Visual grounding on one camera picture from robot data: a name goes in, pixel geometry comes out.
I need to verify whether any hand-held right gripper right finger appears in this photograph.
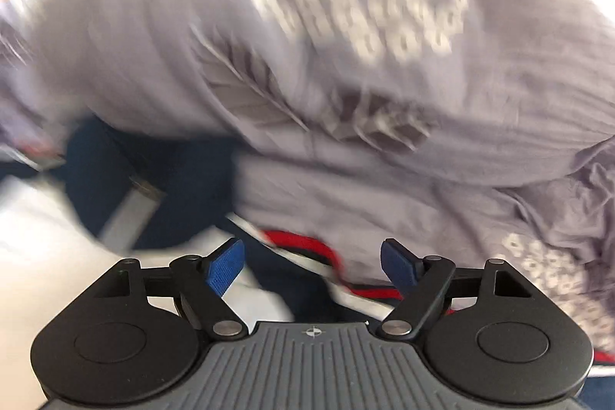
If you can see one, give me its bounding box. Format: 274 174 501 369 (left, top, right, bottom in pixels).
377 238 540 340

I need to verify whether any navy white red jacket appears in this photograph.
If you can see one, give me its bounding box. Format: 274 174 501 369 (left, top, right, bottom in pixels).
0 117 615 410

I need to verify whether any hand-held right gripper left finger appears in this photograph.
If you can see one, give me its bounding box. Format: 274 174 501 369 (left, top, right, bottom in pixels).
86 238 249 340

